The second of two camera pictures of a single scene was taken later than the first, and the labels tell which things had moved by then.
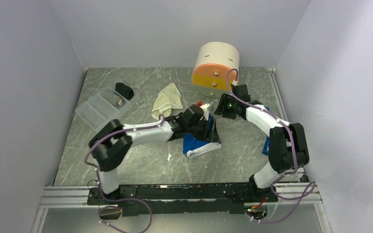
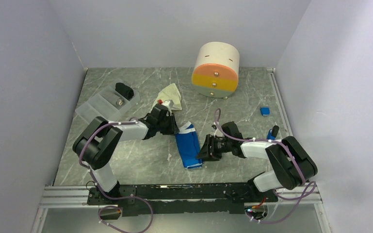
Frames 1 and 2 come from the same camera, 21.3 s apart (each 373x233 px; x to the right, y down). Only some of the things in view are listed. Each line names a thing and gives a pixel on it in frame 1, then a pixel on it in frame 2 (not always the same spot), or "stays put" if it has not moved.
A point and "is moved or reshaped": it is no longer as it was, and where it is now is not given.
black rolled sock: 124,90 stays put
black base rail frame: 202,199 stays put
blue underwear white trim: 193,147 is moved or reshaped
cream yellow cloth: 168,98 stays put
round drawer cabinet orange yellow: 215,68 stays put
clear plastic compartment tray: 108,104 stays put
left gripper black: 210,136 -> 173,128
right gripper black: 221,108 -> 207,153
